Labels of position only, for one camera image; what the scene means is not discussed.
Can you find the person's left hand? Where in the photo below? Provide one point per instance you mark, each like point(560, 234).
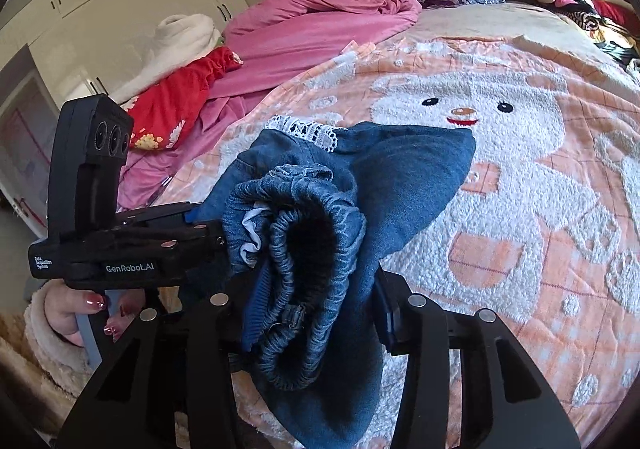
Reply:
point(62, 311)

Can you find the blue denim pants with lace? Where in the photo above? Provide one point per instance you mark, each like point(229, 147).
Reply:
point(400, 169)

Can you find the white fluffy cloth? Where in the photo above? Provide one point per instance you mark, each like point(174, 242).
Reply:
point(175, 39)

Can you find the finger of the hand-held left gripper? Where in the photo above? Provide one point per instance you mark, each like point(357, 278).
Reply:
point(195, 241)
point(160, 215)

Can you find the person's left forearm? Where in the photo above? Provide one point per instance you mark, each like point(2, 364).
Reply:
point(40, 359)

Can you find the beige bed sheet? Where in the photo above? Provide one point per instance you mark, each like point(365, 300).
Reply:
point(490, 24)

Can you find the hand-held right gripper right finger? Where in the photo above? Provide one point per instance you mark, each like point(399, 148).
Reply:
point(386, 316)

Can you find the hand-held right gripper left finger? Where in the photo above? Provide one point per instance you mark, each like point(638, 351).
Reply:
point(210, 334)

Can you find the red floral cloth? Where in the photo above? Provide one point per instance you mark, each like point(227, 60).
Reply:
point(175, 94)

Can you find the peach snowman printed blanket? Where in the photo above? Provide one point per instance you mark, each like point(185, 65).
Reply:
point(525, 209)

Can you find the pink duvet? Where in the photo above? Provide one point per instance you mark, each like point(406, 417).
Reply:
point(310, 34)

